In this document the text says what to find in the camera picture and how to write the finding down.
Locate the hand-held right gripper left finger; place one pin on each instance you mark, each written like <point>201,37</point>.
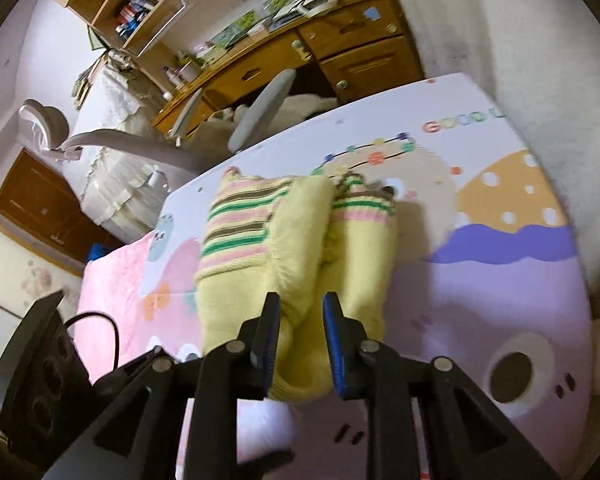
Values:
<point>267,340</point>

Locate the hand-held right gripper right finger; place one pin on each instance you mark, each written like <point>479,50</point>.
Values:
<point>336,350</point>

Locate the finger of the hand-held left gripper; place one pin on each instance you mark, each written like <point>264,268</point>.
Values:
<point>125,372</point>

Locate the yellow knitted sweater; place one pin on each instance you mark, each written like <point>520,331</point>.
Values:
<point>300,240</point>

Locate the beige clothes pile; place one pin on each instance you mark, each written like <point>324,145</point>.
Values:
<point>305,105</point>

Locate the pink fleece blanket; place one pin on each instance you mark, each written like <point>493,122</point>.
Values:
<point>115,285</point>

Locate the blue box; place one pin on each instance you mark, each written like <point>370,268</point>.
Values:
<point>96,252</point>

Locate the cartoon printed bed sheet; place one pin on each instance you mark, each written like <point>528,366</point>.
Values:
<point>480,300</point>

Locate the white lace cover cloth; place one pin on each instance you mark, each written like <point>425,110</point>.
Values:
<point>115,200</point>

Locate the brown wooden door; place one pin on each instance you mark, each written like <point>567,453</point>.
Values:
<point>35,195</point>

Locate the grey office chair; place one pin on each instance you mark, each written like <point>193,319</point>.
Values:
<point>130,142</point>

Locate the white mug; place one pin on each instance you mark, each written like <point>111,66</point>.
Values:
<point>187,72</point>

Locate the wooden desk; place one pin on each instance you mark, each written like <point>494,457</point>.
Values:
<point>360,60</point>

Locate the green photo desk mat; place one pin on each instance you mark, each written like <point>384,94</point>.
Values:
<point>250,20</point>

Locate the white tote bag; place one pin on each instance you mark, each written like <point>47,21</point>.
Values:
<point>310,5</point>

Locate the white floral curtain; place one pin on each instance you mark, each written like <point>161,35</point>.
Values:
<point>530,60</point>

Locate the row of books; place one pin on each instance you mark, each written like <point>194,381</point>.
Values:
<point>130,12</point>

